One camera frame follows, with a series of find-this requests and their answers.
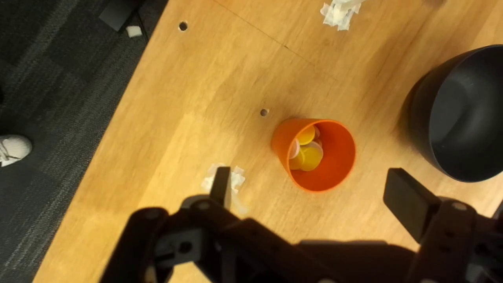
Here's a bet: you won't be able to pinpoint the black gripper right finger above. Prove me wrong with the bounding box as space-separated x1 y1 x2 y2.
383 169 440 242

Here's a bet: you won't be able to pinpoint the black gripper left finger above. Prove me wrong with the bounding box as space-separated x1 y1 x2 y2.
209 167 231 206

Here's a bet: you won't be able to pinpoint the yellow slices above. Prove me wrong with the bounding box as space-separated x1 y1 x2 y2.
289 126 323 172

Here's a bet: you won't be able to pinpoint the orange plastic cup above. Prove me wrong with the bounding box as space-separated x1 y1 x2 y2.
270 118 356 192

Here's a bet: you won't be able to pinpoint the black bowl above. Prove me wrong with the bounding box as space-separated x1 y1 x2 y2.
404 44 503 183

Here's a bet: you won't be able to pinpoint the white tape patch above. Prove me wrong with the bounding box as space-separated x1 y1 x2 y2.
320 0 364 32

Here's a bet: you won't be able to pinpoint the white shoe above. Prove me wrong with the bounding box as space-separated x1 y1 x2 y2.
0 136 33 169

